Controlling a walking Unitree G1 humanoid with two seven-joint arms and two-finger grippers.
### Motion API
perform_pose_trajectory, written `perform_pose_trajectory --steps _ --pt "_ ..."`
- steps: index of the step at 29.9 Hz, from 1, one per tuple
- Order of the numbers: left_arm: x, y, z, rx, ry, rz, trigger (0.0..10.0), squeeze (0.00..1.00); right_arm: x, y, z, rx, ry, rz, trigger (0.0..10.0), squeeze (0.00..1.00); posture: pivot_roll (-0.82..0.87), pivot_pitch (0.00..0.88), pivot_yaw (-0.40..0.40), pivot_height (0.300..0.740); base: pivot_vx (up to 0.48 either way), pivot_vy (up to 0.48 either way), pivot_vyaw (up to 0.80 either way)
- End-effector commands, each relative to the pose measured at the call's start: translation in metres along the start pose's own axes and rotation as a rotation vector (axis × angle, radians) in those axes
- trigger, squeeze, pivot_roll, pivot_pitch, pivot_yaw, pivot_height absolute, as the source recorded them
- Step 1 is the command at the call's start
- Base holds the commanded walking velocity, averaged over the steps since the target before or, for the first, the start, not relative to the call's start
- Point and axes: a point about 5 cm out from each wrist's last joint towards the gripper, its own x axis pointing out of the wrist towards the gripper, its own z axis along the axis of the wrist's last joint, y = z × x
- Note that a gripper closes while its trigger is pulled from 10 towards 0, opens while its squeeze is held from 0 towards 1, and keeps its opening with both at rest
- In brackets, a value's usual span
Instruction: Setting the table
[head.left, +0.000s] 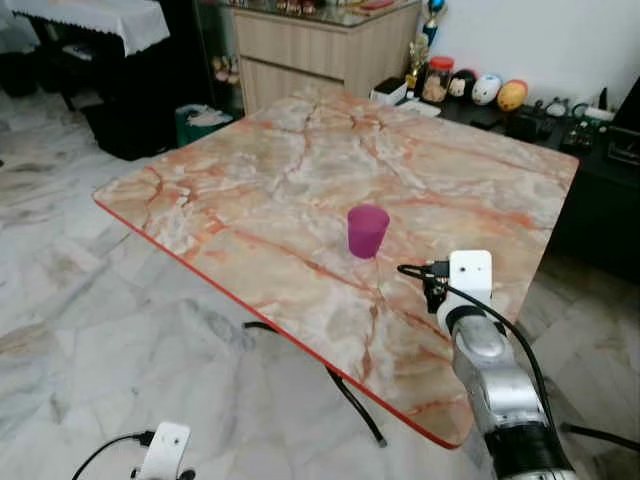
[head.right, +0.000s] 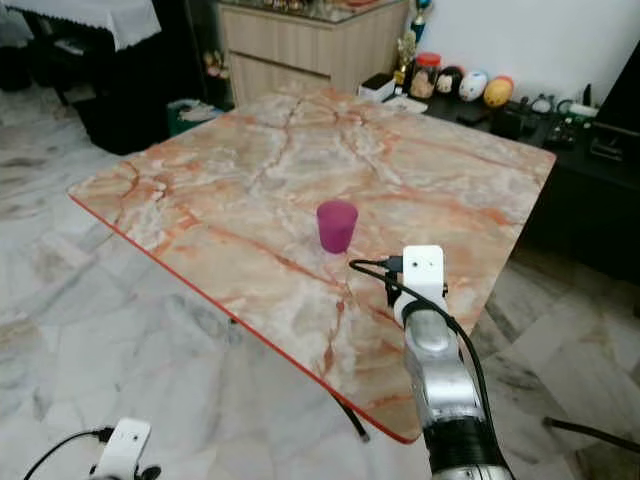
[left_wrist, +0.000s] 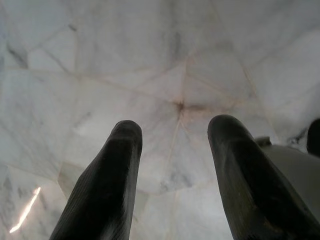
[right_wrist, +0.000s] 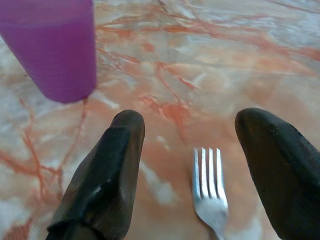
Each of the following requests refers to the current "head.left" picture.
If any light wooden sideboard cabinet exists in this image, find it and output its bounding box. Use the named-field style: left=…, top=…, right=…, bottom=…
left=230, top=0, right=423, bottom=114

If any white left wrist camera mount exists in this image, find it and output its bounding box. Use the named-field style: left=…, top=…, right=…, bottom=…
left=138, top=421, right=191, bottom=480

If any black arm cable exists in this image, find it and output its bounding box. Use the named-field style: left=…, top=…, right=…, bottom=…
left=397, top=260, right=561, bottom=441
left=72, top=431, right=156, bottom=480

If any white egg-shaped figure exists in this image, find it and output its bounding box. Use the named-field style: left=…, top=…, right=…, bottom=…
left=472, top=74, right=503, bottom=107

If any black storage box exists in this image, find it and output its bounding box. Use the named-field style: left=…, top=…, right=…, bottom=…
left=83, top=95, right=181, bottom=162

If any black metal table frame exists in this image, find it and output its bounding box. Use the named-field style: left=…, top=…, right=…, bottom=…
left=243, top=320, right=388, bottom=448
left=560, top=423, right=640, bottom=453

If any orange yellow egg-shaped figure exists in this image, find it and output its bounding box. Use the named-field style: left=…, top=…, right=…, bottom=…
left=497, top=80, right=529, bottom=113

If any purple plastic cup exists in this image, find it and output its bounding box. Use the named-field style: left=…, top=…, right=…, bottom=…
left=347, top=204, right=391, bottom=260

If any black white round figure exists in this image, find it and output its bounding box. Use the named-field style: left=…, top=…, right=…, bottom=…
left=448, top=69, right=478, bottom=101

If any small white box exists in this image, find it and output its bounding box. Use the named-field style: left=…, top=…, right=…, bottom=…
left=371, top=80, right=409, bottom=105

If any white lace tablecloth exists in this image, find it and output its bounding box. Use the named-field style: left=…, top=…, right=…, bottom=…
left=5, top=0, right=171, bottom=56

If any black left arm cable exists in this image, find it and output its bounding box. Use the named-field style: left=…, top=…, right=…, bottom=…
left=72, top=431, right=156, bottom=480

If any green storage bin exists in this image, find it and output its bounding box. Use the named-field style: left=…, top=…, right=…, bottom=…
left=176, top=103, right=236, bottom=148

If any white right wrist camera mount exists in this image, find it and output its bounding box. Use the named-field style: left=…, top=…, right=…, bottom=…
left=447, top=250, right=493, bottom=313

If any black television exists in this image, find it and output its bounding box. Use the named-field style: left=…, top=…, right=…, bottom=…
left=608, top=80, right=640, bottom=166

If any blue gold trophy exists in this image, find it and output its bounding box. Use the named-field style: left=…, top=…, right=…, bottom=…
left=424, top=0, right=448, bottom=46

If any black TV console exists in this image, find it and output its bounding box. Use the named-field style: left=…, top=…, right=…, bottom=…
left=372, top=85, right=640, bottom=283

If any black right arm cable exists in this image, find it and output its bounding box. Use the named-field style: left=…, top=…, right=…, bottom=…
left=397, top=260, right=561, bottom=441

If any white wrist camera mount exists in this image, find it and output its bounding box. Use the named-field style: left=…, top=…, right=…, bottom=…
left=447, top=250, right=493, bottom=313
left=138, top=421, right=191, bottom=480

